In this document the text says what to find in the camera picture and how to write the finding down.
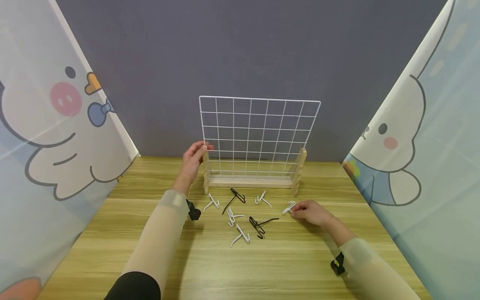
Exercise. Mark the person's left thumb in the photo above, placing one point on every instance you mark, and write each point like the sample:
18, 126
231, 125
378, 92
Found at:
198, 154

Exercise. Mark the black wrist band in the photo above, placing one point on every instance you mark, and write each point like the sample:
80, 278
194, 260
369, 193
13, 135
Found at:
194, 212
338, 265

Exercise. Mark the black metal hook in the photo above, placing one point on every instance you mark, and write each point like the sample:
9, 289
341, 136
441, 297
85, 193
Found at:
258, 225
236, 194

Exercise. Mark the person's left forearm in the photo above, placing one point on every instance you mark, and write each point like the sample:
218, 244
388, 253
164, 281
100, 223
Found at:
157, 233

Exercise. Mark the white metal hook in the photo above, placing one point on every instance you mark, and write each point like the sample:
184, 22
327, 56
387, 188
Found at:
288, 208
215, 202
231, 217
264, 199
241, 234

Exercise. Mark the person's left hand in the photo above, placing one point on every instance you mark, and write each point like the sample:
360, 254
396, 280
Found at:
190, 162

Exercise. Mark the light wooden stand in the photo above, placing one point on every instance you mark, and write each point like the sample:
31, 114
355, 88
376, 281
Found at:
249, 183

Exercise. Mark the person's left fingers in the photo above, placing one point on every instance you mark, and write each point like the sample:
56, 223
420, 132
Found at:
197, 145

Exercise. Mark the person's right hand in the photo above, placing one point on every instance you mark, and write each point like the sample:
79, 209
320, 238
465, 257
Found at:
313, 212

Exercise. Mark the person's right fingers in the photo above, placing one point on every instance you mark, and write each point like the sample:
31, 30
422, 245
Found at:
299, 207

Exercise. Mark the person's right forearm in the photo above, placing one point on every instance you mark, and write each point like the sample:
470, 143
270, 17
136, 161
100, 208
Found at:
371, 266

